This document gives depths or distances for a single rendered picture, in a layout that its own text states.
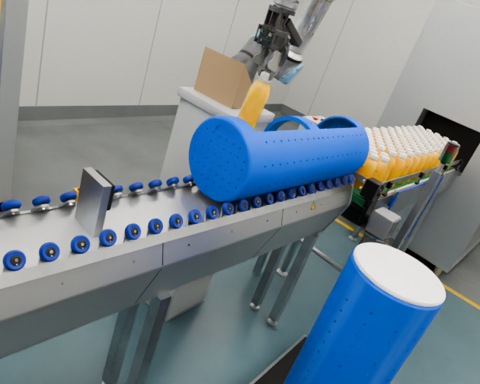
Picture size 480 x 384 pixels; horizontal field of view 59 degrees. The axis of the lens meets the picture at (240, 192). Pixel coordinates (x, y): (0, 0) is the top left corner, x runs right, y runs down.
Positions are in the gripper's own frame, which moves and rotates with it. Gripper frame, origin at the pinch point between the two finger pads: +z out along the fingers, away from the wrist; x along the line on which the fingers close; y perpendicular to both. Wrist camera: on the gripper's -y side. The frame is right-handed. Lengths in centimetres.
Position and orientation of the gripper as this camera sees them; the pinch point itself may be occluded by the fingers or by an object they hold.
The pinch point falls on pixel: (267, 74)
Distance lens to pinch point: 141.4
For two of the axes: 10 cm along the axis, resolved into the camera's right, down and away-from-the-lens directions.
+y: -6.5, 1.4, -7.5
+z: -3.0, 8.6, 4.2
